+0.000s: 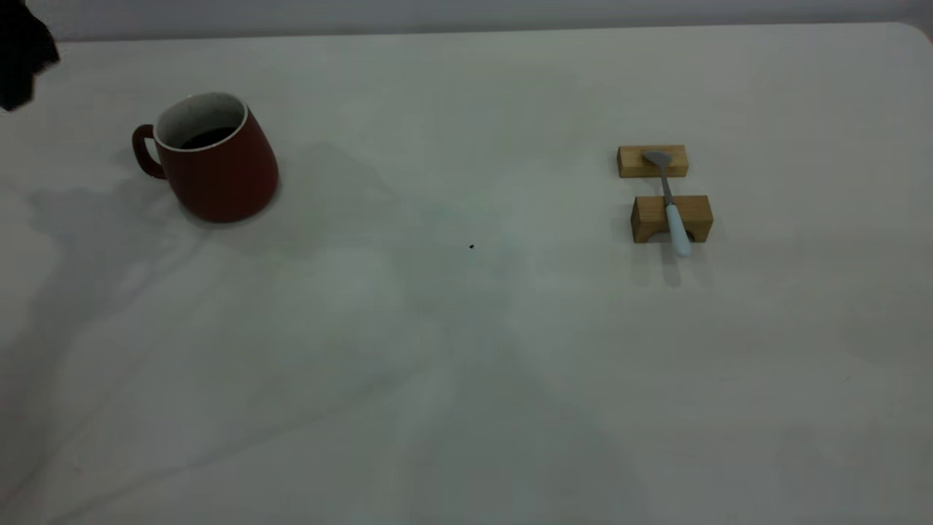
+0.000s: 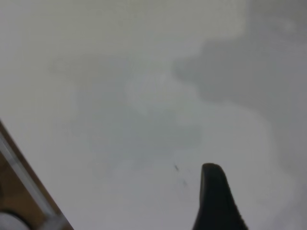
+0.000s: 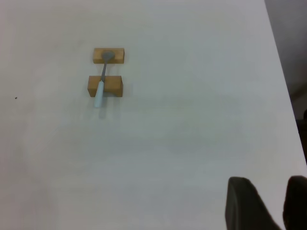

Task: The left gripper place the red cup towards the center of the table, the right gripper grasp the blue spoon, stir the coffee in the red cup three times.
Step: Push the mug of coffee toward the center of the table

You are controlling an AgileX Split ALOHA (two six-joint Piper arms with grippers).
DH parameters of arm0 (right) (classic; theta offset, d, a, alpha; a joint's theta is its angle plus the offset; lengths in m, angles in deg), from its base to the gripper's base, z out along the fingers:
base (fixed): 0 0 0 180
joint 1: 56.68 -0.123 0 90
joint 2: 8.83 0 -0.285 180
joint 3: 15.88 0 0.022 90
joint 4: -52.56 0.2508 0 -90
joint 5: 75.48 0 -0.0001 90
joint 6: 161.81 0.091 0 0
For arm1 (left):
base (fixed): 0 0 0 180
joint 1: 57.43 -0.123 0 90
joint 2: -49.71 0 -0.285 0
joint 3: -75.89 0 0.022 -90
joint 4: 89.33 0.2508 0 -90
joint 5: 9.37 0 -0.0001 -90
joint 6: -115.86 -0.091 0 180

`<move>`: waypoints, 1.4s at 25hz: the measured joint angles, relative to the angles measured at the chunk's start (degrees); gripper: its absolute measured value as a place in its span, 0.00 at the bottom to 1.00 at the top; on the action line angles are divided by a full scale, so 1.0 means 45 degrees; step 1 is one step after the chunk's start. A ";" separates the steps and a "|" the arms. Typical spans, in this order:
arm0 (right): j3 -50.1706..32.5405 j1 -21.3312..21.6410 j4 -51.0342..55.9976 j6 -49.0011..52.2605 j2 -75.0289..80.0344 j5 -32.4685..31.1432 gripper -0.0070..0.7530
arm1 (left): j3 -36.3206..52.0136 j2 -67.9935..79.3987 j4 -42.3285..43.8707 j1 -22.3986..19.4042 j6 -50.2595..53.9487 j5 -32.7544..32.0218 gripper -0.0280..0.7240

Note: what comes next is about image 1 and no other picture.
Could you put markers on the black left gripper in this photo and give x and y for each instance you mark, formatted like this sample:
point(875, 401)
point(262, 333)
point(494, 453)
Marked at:
point(20, 51)

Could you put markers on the flat rectangular wooden block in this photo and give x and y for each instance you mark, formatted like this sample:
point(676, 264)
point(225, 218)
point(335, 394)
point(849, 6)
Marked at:
point(630, 164)

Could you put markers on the arched wooden block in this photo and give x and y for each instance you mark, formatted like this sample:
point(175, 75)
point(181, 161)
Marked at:
point(649, 215)

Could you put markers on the dark red ceramic mug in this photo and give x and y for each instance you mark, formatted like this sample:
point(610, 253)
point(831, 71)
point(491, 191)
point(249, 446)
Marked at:
point(222, 179)

